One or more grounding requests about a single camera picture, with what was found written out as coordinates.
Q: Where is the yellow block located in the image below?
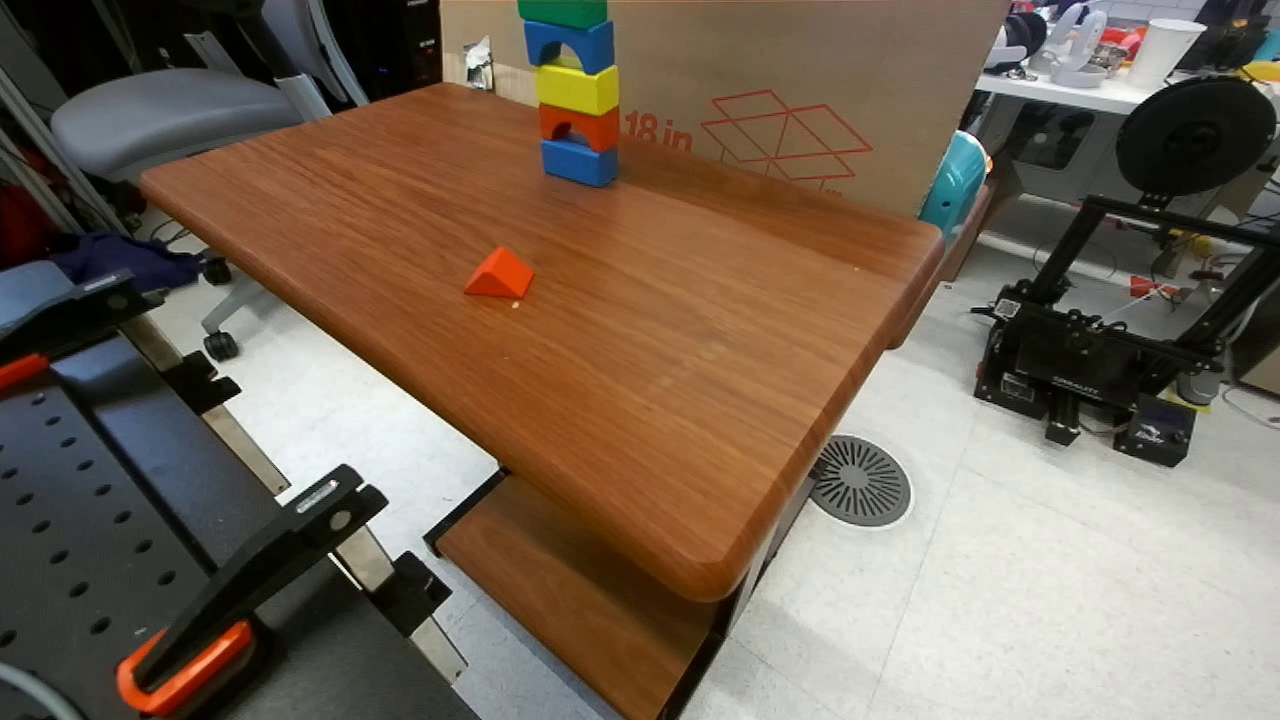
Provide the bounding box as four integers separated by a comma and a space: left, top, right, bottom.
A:
537, 65, 622, 114

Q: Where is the white cluttered desk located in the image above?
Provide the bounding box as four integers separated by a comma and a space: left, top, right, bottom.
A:
976, 0, 1280, 114

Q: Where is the black clamp orange handle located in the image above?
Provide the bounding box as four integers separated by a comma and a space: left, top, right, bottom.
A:
118, 463, 388, 716

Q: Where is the orange triangular wedge block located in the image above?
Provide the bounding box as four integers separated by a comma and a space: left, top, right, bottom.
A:
466, 247, 537, 299

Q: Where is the grey white office chair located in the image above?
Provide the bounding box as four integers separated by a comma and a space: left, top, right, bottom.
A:
49, 0, 372, 364

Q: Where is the round floor drain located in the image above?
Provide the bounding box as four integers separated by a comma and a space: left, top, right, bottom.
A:
807, 437, 911, 529

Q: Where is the blue arch block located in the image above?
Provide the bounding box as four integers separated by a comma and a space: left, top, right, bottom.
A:
524, 21, 615, 73

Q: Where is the large cardboard box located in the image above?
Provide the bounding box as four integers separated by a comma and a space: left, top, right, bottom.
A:
438, 0, 1013, 223

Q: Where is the red arch block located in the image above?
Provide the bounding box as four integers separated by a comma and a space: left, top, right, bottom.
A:
537, 102, 622, 152

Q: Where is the black filament spool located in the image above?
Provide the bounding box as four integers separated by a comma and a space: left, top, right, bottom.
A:
1118, 76, 1276, 196

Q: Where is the teal white container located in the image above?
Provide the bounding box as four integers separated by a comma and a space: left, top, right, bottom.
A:
920, 133, 991, 237

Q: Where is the green top block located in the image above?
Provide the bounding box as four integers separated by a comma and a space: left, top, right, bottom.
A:
516, 0, 610, 27

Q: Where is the blue bottom block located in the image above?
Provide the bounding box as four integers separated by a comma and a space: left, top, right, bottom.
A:
539, 141, 622, 189

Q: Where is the black 3D printer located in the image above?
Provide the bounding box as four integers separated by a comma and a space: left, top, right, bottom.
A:
976, 196, 1280, 468

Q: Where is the wooden lower table shelf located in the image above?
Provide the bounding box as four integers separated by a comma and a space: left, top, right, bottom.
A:
429, 475, 720, 720

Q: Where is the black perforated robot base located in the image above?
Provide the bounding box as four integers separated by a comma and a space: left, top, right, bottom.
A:
0, 340, 475, 720

